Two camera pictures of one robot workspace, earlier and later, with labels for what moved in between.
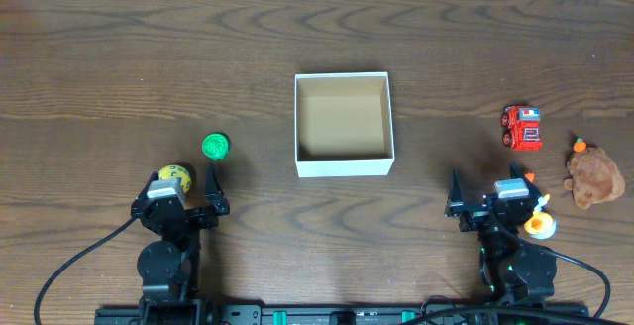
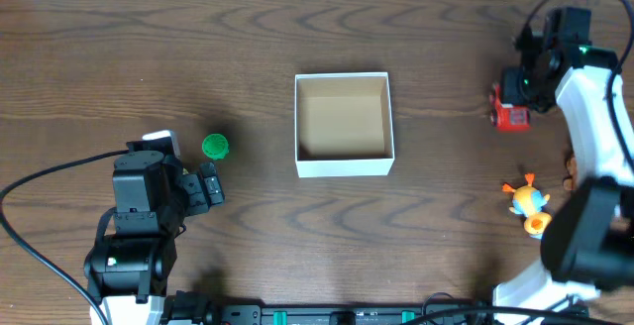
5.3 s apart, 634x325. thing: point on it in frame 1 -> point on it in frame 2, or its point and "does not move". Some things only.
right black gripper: [476, 214] -> [509, 91]
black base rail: [343, 314] does not move
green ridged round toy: [215, 146] does not move
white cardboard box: [343, 124] does not move
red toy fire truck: [521, 128] -> [506, 117]
